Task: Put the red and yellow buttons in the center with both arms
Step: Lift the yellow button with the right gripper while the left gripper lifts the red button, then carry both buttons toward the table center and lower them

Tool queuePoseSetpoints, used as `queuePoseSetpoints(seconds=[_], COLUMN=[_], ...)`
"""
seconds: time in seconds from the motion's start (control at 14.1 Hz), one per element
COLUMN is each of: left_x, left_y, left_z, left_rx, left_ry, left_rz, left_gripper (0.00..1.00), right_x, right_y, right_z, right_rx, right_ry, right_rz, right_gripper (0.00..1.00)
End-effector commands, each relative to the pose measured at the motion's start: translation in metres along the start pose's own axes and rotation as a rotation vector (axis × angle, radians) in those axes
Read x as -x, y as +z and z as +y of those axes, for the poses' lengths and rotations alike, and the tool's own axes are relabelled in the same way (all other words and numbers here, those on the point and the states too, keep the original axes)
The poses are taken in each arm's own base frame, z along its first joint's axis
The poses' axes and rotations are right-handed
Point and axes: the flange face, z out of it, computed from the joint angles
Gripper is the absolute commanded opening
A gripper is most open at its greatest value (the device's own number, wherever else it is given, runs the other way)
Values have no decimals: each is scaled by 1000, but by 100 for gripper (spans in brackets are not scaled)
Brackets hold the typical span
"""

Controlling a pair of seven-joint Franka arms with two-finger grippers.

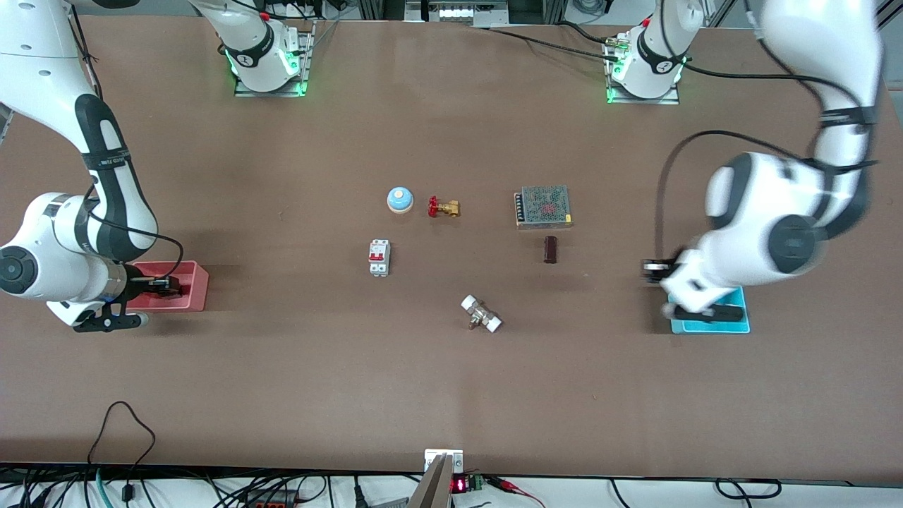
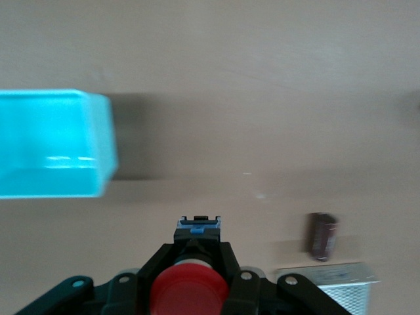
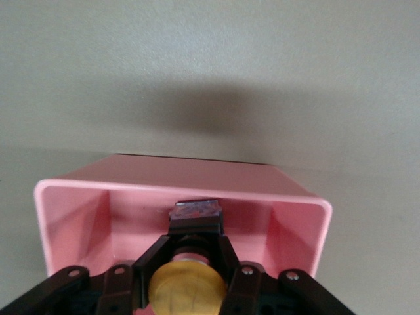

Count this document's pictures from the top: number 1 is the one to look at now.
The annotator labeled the metal mesh power supply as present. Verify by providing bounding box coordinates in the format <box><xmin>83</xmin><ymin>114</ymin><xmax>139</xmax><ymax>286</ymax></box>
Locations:
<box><xmin>514</xmin><ymin>185</ymin><xmax>574</xmax><ymax>229</ymax></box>

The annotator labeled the white capped metal fitting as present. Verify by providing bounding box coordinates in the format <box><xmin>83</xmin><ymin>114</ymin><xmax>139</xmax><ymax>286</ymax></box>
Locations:
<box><xmin>460</xmin><ymin>294</ymin><xmax>503</xmax><ymax>333</ymax></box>

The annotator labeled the cyan plastic bin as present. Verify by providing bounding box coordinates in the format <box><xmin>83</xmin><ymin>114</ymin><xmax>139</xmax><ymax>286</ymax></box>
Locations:
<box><xmin>668</xmin><ymin>285</ymin><xmax>751</xmax><ymax>334</ymax></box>

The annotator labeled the red clip lead cable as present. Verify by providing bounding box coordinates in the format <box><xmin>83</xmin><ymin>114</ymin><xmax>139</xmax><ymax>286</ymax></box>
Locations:
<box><xmin>485</xmin><ymin>476</ymin><xmax>547</xmax><ymax>508</ymax></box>

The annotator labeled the black cable to base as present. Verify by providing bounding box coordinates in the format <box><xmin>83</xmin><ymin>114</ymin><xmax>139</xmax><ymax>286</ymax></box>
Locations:
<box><xmin>485</xmin><ymin>20</ymin><xmax>622</xmax><ymax>56</ymax></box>

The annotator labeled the black coiled cable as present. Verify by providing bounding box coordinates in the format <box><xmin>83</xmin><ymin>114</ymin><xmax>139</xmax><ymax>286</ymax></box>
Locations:
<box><xmin>714</xmin><ymin>478</ymin><xmax>782</xmax><ymax>500</ymax></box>

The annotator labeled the white mounting bracket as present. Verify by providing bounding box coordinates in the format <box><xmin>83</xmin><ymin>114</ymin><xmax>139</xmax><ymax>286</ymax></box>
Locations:
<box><xmin>423</xmin><ymin>448</ymin><xmax>466</xmax><ymax>474</ymax></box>

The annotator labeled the pink plastic bin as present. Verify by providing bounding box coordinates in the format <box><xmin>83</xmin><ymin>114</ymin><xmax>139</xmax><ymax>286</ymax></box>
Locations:
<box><xmin>126</xmin><ymin>260</ymin><xmax>210</xmax><ymax>312</ymax></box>

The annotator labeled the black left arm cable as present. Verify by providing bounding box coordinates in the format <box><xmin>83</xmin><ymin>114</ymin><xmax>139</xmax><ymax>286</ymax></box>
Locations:
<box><xmin>655</xmin><ymin>60</ymin><xmax>880</xmax><ymax>263</ymax></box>

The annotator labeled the thin black looped cable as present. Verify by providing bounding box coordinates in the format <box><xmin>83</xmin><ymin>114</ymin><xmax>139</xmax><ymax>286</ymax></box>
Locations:
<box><xmin>86</xmin><ymin>401</ymin><xmax>157</xmax><ymax>468</ymax></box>

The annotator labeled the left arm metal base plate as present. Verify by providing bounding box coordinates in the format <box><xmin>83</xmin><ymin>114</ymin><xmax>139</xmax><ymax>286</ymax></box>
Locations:
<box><xmin>605</xmin><ymin>34</ymin><xmax>681</xmax><ymax>106</ymax></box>

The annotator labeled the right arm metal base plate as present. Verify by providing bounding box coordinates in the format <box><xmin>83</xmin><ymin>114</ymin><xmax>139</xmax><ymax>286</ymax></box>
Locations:
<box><xmin>234</xmin><ymin>20</ymin><xmax>315</xmax><ymax>98</ymax></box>

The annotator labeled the grey metal bar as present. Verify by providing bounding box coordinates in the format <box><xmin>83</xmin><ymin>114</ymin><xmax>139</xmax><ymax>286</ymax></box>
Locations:
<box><xmin>407</xmin><ymin>454</ymin><xmax>454</xmax><ymax>508</ymax></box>

